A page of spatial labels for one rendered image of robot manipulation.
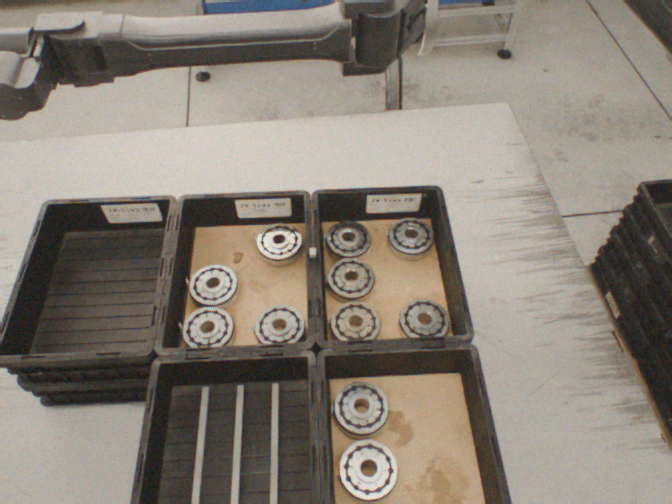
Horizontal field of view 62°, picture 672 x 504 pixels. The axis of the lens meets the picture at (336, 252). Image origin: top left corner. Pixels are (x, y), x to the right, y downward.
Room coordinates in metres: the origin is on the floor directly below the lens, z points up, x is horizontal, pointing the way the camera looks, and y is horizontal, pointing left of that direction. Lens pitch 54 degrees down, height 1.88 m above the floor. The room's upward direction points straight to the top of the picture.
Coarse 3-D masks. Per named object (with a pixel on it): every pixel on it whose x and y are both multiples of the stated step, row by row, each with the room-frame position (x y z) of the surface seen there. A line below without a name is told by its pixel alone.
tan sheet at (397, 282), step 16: (368, 224) 0.85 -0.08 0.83; (384, 224) 0.85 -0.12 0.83; (384, 240) 0.81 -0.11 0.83; (368, 256) 0.76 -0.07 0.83; (384, 256) 0.76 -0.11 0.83; (432, 256) 0.76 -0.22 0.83; (384, 272) 0.72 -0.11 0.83; (400, 272) 0.72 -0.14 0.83; (416, 272) 0.72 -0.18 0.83; (432, 272) 0.72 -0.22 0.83; (384, 288) 0.67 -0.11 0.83; (400, 288) 0.67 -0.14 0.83; (416, 288) 0.67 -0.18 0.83; (432, 288) 0.67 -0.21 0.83; (336, 304) 0.63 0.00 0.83; (368, 304) 0.63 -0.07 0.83; (384, 304) 0.63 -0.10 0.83; (400, 304) 0.63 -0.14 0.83; (384, 320) 0.59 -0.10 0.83; (384, 336) 0.55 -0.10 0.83; (400, 336) 0.55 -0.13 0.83
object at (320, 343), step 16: (320, 192) 0.87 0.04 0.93; (336, 192) 0.87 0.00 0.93; (352, 192) 0.87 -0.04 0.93; (368, 192) 0.87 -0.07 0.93; (384, 192) 0.87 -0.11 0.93; (400, 192) 0.87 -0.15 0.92; (448, 224) 0.77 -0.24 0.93; (448, 240) 0.73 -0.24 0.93; (320, 272) 0.65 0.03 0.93; (320, 288) 0.61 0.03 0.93; (464, 288) 0.61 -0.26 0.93; (320, 304) 0.57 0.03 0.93; (464, 304) 0.57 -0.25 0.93; (320, 320) 0.54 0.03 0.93; (464, 320) 0.54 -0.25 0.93; (320, 336) 0.50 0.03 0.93; (432, 336) 0.50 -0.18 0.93; (448, 336) 0.50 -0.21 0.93; (464, 336) 0.50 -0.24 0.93
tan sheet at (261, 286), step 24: (216, 240) 0.81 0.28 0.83; (240, 240) 0.81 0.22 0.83; (192, 264) 0.74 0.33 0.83; (216, 264) 0.74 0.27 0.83; (240, 264) 0.74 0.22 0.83; (264, 264) 0.74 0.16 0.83; (240, 288) 0.67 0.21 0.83; (264, 288) 0.67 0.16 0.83; (288, 288) 0.67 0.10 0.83; (192, 312) 0.61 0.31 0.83; (240, 312) 0.61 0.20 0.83; (240, 336) 0.55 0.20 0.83
